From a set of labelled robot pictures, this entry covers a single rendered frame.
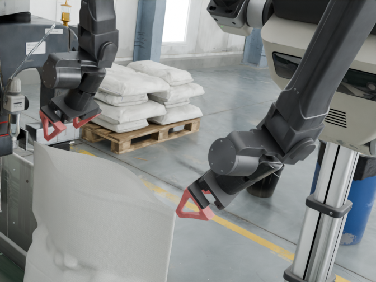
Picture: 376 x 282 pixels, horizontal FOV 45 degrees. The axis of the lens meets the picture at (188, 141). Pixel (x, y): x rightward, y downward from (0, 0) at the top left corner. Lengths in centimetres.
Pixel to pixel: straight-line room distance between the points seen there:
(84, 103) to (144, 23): 619
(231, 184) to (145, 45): 646
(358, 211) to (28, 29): 244
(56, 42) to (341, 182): 85
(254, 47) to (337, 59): 914
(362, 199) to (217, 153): 245
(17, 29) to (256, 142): 70
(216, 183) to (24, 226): 135
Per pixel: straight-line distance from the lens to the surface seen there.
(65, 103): 105
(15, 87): 115
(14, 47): 119
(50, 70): 96
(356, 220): 318
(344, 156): 131
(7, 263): 195
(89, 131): 423
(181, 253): 274
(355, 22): 59
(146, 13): 717
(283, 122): 72
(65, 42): 127
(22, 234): 208
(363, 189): 307
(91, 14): 94
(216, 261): 273
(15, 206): 206
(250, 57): 981
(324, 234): 139
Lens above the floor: 149
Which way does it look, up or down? 19 degrees down
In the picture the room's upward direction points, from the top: 8 degrees clockwise
